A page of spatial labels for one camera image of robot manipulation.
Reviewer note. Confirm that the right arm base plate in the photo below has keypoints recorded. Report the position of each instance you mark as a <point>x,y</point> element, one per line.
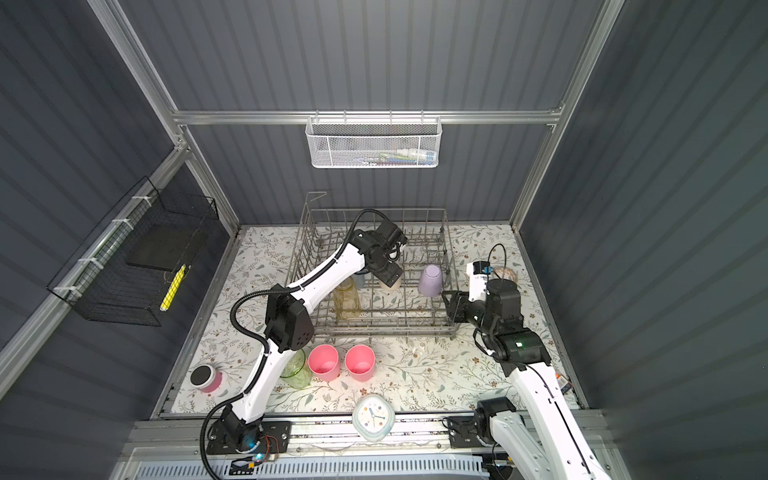
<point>462,432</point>

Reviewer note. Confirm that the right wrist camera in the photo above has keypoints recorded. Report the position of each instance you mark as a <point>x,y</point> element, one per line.
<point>478,273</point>

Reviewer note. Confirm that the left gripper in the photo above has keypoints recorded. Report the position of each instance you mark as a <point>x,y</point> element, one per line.
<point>390,275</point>

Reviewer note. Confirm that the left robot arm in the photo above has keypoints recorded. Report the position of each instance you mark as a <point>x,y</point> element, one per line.
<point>373,243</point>

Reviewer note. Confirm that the white square clock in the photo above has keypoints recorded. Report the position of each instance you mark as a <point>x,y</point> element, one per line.
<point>373,418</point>

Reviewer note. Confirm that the grey wire dish rack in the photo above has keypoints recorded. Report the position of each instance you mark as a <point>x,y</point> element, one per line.
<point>399,313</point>

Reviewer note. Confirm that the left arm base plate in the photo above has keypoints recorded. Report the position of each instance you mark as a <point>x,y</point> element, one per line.
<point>265,438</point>

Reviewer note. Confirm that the beige cup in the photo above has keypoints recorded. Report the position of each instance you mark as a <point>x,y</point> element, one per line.
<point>393,287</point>

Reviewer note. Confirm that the black wire wall basket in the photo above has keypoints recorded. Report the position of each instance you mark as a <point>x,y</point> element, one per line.
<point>132,272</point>

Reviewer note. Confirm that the green transparent cup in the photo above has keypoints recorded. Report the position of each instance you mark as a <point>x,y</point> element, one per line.
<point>296,373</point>

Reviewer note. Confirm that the pink cup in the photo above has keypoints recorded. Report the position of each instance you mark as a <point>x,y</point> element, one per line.
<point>360,362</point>
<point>324,362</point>

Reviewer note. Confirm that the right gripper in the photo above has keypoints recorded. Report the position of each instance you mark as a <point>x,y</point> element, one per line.
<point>457,306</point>

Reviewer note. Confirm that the yellow transparent cup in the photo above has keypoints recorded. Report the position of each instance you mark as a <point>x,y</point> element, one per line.
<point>346,300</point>

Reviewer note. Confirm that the black pad in basket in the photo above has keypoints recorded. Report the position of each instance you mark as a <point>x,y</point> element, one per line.
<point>161,248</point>

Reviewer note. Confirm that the yellow marker in black basket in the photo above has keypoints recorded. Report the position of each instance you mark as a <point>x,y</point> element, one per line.
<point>173,289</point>

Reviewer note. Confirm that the markers in white basket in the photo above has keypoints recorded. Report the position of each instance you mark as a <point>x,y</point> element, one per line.
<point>408,157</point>

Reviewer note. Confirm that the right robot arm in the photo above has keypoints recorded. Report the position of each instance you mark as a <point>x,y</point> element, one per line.
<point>559,450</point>

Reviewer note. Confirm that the purple cup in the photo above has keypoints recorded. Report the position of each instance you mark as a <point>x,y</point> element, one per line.
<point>431,281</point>

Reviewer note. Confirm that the blue textured cup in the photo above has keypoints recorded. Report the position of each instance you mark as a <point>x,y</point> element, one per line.
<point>359,279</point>

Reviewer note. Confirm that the white mesh wall basket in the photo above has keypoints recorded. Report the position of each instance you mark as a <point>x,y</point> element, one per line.
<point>338,144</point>

